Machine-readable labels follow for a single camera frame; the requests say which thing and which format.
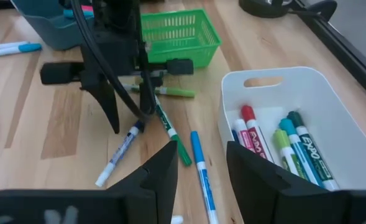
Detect navy fine-tip marker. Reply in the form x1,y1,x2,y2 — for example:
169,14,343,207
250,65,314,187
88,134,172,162
94,119,145,188

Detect black aluminium table frame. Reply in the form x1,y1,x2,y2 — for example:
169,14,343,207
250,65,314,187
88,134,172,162
290,0,366,105

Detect blue-capped white marker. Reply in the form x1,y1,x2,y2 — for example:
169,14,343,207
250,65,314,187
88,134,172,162
0,42,43,58

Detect white plastic bin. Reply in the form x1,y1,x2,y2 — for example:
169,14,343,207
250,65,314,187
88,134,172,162
217,66,366,192

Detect red Expo marker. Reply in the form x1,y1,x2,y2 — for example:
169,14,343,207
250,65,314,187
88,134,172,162
240,105,275,164

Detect teal plastic bin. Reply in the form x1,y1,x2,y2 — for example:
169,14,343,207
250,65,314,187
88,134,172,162
10,0,95,51

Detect dark green Expo marker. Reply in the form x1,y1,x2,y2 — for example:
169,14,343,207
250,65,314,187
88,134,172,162
286,111,341,191

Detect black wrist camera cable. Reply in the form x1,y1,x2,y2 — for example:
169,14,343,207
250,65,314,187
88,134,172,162
70,0,158,123

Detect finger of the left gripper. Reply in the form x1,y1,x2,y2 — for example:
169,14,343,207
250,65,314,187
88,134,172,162
138,73,158,116
80,74,121,135

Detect light green fine-tip marker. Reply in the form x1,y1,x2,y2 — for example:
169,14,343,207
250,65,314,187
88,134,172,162
122,83,196,99

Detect teal highlighter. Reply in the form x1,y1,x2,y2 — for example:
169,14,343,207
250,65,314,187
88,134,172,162
63,9,94,19

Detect black gooseneck desk lamp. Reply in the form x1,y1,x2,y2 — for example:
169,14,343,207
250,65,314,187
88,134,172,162
238,0,295,19

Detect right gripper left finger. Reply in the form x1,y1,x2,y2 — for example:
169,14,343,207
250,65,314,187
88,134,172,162
106,140,179,224

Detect magenta Expo marker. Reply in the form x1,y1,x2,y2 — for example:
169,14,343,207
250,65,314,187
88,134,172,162
233,118,258,153

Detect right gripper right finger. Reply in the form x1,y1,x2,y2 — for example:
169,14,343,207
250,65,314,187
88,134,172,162
226,141,351,224

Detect green plastic basket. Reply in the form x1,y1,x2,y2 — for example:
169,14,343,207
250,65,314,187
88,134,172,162
140,8,223,69

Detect light green Expo marker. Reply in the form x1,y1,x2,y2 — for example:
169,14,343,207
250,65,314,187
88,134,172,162
272,129,308,181

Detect teal Expo marker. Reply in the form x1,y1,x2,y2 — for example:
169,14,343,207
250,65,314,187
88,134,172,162
278,118,325,187

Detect blue fine-tip marker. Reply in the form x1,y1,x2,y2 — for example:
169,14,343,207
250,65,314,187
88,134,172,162
190,130,221,224

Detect dark green fine-tip marker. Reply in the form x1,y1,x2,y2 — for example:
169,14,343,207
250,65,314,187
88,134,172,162
153,95,193,167

